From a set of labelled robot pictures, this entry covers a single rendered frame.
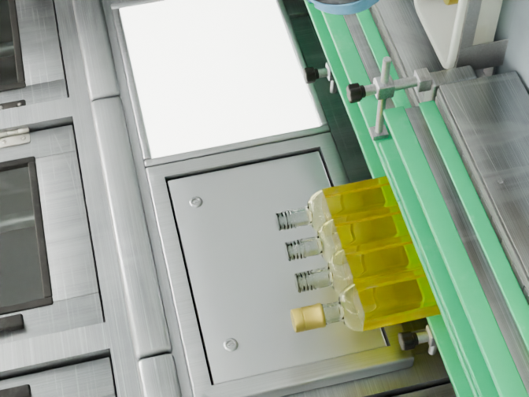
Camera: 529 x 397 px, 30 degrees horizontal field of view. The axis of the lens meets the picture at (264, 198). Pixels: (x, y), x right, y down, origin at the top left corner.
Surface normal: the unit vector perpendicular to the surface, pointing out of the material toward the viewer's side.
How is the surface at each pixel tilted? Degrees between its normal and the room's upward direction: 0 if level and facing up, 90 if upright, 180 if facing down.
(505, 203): 90
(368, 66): 90
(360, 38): 90
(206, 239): 90
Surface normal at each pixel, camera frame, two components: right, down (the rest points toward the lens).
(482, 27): 0.23, 0.78
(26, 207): -0.02, -0.60
